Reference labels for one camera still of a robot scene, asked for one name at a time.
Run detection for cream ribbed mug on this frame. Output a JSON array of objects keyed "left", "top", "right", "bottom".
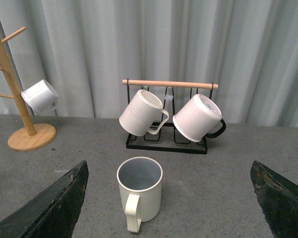
[
  {"left": 117, "top": 157, "right": 163, "bottom": 233},
  {"left": 119, "top": 89, "right": 169, "bottom": 136}
]

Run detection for cream ribbed hanging mug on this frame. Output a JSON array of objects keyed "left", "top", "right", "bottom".
[{"left": 119, "top": 89, "right": 169, "bottom": 136}]

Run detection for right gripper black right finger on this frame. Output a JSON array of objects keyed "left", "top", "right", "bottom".
[{"left": 250, "top": 161, "right": 298, "bottom": 238}]

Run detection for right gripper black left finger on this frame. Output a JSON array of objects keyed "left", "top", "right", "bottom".
[{"left": 0, "top": 161, "right": 89, "bottom": 238}]

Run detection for black wire mug rack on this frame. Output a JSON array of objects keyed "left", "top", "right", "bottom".
[{"left": 122, "top": 79, "right": 226, "bottom": 154}]

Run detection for wooden mug tree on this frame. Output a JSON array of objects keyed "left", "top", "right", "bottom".
[{"left": 0, "top": 27, "right": 57, "bottom": 152}]

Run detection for white mug on tree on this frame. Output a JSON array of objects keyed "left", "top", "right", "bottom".
[{"left": 21, "top": 79, "right": 59, "bottom": 113}]

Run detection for white mug black handle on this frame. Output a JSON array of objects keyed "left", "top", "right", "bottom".
[{"left": 173, "top": 94, "right": 226, "bottom": 142}]

